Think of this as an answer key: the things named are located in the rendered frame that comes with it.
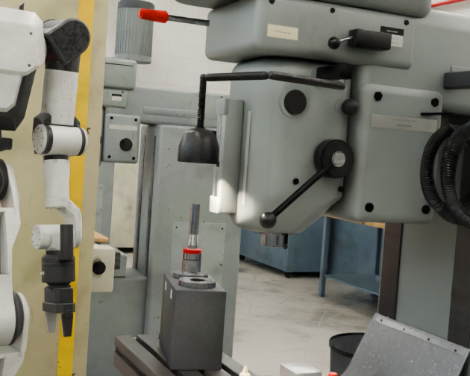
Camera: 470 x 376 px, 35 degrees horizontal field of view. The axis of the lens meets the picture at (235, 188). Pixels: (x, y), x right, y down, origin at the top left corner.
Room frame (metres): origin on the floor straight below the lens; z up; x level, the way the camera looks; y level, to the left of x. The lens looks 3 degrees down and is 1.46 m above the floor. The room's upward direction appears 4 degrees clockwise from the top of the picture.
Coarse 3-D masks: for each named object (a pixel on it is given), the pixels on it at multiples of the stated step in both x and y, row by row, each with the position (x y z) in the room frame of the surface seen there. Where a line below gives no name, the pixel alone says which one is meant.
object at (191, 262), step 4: (184, 256) 1.86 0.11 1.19; (188, 256) 1.85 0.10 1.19; (192, 256) 1.85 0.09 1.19; (196, 256) 1.85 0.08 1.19; (200, 256) 1.86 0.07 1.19; (184, 260) 1.86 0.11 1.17; (188, 260) 1.85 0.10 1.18; (192, 260) 1.85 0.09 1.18; (196, 260) 1.86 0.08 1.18; (200, 260) 1.87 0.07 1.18; (184, 264) 1.86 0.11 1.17; (188, 264) 1.85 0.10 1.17; (192, 264) 1.85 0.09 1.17; (196, 264) 1.86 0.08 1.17; (200, 264) 1.87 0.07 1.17; (184, 268) 1.86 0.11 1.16; (188, 268) 1.85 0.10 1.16; (192, 268) 1.85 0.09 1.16; (196, 268) 1.86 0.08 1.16; (200, 268) 1.87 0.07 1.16; (184, 272) 1.86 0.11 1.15; (188, 272) 1.85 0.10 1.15; (192, 272) 1.85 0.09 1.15; (196, 272) 1.86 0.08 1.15
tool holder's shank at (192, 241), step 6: (192, 204) 1.86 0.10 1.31; (198, 204) 1.87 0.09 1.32; (192, 210) 1.86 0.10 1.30; (198, 210) 1.87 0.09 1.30; (192, 216) 1.86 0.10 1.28; (198, 216) 1.87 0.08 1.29; (192, 222) 1.86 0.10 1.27; (198, 222) 1.87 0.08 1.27; (192, 228) 1.86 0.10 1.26; (192, 234) 1.86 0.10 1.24; (192, 240) 1.86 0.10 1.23; (192, 246) 1.86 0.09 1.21
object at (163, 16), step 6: (138, 12) 1.43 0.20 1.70; (144, 12) 1.42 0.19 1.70; (150, 12) 1.42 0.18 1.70; (156, 12) 1.43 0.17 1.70; (162, 12) 1.43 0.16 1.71; (144, 18) 1.42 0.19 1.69; (150, 18) 1.43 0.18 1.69; (156, 18) 1.43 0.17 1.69; (162, 18) 1.43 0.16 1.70; (168, 18) 1.44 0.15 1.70; (174, 18) 1.45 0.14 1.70; (180, 18) 1.45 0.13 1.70; (186, 18) 1.46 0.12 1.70; (192, 18) 1.47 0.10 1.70; (192, 24) 1.47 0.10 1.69; (198, 24) 1.47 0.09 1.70; (204, 24) 1.48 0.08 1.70
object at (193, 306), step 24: (168, 288) 1.82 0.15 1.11; (192, 288) 1.73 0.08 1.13; (216, 288) 1.76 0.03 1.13; (168, 312) 1.80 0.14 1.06; (192, 312) 1.72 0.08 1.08; (216, 312) 1.73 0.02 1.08; (168, 336) 1.77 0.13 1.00; (192, 336) 1.72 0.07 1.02; (216, 336) 1.73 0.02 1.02; (168, 360) 1.75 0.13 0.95; (192, 360) 1.72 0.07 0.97; (216, 360) 1.73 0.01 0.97
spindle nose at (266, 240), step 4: (264, 236) 1.43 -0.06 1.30; (268, 236) 1.42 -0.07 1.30; (272, 236) 1.42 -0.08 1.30; (276, 236) 1.42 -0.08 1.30; (280, 236) 1.42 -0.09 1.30; (264, 240) 1.43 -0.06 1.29; (268, 240) 1.42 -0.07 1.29; (272, 240) 1.42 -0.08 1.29; (276, 240) 1.42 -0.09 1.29; (280, 240) 1.42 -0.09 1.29; (264, 244) 1.43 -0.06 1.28; (268, 244) 1.42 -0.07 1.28; (272, 244) 1.42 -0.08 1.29; (276, 244) 1.42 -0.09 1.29; (280, 244) 1.42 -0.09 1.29
